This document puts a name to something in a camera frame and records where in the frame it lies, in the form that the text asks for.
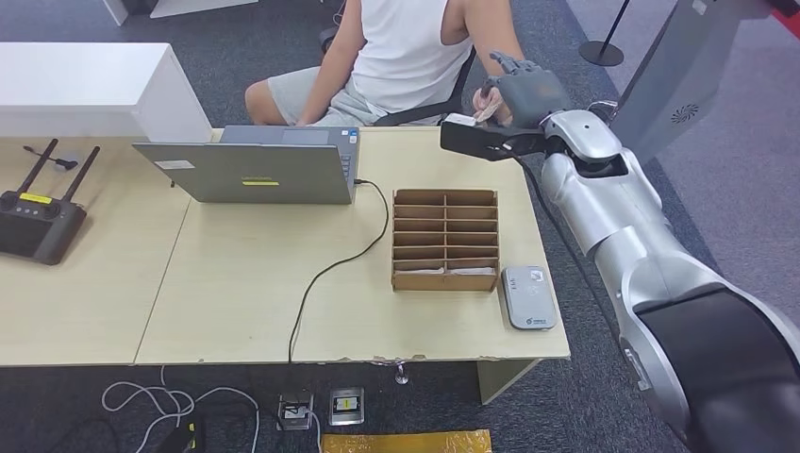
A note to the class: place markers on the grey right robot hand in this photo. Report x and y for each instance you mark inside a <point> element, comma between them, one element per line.
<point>534,94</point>

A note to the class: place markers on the person's left hand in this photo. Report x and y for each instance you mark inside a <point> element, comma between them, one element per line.
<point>490,97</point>

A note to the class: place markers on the ID card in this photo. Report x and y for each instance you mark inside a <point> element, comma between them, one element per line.
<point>486,114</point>

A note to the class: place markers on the person's right forearm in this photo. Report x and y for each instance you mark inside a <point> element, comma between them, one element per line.
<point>322,94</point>

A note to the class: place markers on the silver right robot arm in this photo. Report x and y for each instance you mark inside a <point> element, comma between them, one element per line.
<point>625,212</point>

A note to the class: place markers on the person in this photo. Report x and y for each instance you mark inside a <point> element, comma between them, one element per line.
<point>406,50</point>

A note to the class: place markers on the white room key card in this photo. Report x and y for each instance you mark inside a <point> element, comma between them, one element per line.
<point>423,271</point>
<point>473,271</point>

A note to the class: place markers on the wooden card organizer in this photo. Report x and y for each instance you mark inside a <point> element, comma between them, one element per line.
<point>445,282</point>

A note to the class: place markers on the grey card reader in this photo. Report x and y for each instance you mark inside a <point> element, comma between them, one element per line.
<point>529,300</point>

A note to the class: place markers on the black office chair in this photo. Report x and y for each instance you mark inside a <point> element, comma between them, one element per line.
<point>425,112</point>

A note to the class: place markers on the chrome round base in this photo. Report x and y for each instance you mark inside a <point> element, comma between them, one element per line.
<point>603,109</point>

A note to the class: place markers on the silver kiosk stand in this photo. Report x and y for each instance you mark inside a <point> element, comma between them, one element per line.
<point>681,62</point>

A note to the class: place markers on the grey laptop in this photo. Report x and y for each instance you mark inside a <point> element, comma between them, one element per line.
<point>250,169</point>

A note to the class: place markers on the beige desk leg panel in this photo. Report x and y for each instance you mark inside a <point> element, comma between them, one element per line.
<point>500,378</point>

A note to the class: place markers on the metal desk foot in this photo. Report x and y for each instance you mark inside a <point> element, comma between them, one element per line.
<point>401,375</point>

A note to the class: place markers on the white furniture panel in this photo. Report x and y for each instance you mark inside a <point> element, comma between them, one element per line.
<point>187,6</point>

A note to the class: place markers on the silver floor socket plate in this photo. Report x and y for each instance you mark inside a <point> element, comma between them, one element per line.
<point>346,406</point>

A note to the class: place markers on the yellow foil mat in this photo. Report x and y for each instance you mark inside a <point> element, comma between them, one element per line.
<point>406,442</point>

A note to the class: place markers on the open floor socket box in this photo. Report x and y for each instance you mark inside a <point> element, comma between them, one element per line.
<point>295,414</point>

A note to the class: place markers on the white cabinet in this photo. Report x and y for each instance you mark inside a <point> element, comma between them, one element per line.
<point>81,87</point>

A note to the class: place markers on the black adapter with yellow label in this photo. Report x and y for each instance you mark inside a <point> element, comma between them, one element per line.
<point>194,436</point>

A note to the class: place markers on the black controller with antennas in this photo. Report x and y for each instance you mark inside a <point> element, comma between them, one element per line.
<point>37,231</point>

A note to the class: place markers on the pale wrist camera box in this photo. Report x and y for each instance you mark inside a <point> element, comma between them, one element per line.
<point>459,120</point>

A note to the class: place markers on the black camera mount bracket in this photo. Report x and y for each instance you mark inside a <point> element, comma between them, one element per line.
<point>487,144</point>

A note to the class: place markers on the black stanchion post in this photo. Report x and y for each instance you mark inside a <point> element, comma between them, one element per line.
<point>601,53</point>

